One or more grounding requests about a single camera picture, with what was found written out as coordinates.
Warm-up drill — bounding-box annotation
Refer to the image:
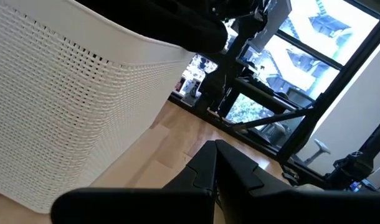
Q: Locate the large black garment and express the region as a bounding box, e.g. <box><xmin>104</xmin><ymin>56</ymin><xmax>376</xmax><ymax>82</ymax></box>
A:
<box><xmin>74</xmin><ymin>0</ymin><xmax>229</xmax><ymax>54</ymax></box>

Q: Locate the black diagonal support beam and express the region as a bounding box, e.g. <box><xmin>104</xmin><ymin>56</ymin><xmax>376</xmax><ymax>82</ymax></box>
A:
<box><xmin>232</xmin><ymin>107</ymin><xmax>315</xmax><ymax>132</ymax></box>

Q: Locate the black articulated stand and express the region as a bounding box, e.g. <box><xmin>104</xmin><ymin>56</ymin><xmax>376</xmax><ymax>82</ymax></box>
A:
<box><xmin>324</xmin><ymin>101</ymin><xmax>380</xmax><ymax>191</ymax></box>

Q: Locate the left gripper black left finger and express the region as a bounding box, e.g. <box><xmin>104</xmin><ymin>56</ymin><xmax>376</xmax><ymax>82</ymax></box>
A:
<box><xmin>50</xmin><ymin>139</ymin><xmax>218</xmax><ymax>224</ymax></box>

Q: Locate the white plastic laundry basket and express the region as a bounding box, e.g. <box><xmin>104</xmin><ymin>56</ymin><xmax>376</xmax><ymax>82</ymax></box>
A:
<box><xmin>0</xmin><ymin>0</ymin><xmax>196</xmax><ymax>214</ymax></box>

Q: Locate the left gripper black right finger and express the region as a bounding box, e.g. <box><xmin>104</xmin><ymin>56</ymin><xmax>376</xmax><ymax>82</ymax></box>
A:
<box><xmin>215</xmin><ymin>139</ymin><xmax>380</xmax><ymax>224</ymax></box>

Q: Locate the black window frame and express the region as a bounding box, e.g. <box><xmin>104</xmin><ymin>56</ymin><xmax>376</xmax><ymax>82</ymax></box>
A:
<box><xmin>221</xmin><ymin>0</ymin><xmax>380</xmax><ymax>164</ymax></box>

